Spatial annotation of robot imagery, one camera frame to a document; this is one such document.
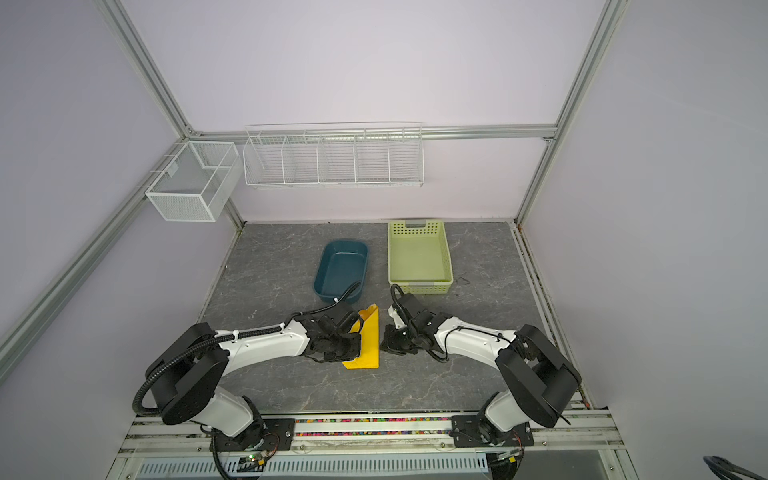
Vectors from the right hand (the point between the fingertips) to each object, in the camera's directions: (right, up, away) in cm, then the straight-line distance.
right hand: (380, 349), depth 84 cm
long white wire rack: (-16, +60, +13) cm, 63 cm away
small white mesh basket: (-65, +52, +20) cm, 85 cm away
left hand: (-6, -3, +1) cm, 7 cm away
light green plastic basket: (+13, +26, +25) cm, 38 cm away
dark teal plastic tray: (-17, +22, +27) cm, 39 cm away
